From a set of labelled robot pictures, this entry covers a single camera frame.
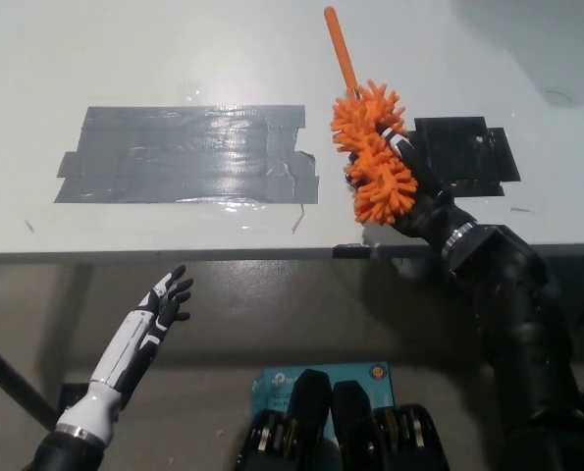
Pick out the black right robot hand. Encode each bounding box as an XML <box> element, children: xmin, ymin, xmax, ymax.
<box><xmin>344</xmin><ymin>126</ymin><xmax>473</xmax><ymax>249</ymax></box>

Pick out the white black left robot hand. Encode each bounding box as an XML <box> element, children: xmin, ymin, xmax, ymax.
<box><xmin>55</xmin><ymin>264</ymin><xmax>194</xmax><ymax>443</ymax></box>

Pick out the orange microfibre duster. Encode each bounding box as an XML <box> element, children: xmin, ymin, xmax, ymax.
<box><xmin>323</xmin><ymin>5</ymin><xmax>420</xmax><ymax>227</ymax></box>

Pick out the black tape patch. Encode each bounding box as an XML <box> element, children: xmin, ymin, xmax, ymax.
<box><xmin>412</xmin><ymin>116</ymin><xmax>522</xmax><ymax>198</ymax></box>

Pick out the small black tape strip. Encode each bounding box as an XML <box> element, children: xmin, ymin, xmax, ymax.
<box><xmin>331</xmin><ymin>243</ymin><xmax>372</xmax><ymax>260</ymax></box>

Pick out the teal router cardboard box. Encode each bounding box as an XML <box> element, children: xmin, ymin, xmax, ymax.
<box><xmin>249</xmin><ymin>361</ymin><xmax>396</xmax><ymax>412</ymax></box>

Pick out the grey duct tape patch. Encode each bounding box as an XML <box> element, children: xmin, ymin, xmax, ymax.
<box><xmin>53</xmin><ymin>103</ymin><xmax>321</xmax><ymax>205</ymax></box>

